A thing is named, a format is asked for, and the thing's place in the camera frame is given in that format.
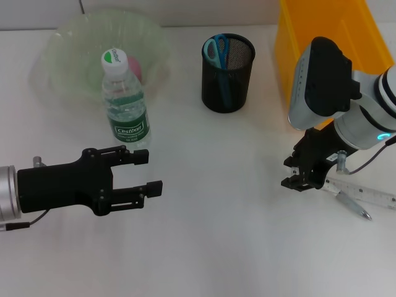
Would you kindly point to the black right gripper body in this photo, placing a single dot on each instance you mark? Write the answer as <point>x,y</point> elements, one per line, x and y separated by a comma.
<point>318,148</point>

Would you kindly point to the black mesh pen holder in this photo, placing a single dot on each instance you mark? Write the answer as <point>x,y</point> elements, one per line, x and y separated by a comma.
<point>238,89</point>

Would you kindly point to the clear plastic ruler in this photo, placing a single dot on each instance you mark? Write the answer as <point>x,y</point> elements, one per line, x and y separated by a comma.
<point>371,193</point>

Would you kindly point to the translucent green fruit bowl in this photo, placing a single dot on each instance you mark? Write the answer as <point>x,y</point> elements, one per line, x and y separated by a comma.
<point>77,31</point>

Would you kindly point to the yellow plastic storage bin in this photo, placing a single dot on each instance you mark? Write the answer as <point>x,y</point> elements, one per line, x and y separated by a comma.
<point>365,31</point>

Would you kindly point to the white grey ballpoint pen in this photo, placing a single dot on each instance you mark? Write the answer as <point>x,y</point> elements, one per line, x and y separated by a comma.
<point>352,205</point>

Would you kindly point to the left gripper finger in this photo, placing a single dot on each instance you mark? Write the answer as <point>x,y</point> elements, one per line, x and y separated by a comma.
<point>139,194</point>
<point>139,157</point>

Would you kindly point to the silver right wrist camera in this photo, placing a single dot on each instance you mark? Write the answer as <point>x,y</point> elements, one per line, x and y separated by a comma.
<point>325,80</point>

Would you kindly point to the green label water bottle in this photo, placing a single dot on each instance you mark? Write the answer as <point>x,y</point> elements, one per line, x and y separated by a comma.
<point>127,105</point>

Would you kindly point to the pink peach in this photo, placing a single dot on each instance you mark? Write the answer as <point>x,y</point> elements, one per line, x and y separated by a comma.
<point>136,69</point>

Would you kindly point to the blue plastic scissors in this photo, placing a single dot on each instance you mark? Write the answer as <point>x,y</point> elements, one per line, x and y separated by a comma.
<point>221,52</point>

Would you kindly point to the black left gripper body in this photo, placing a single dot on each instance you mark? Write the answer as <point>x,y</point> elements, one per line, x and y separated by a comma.
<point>58,188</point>

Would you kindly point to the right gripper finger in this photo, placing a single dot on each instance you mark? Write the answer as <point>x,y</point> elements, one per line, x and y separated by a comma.
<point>304,185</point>
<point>299,174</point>

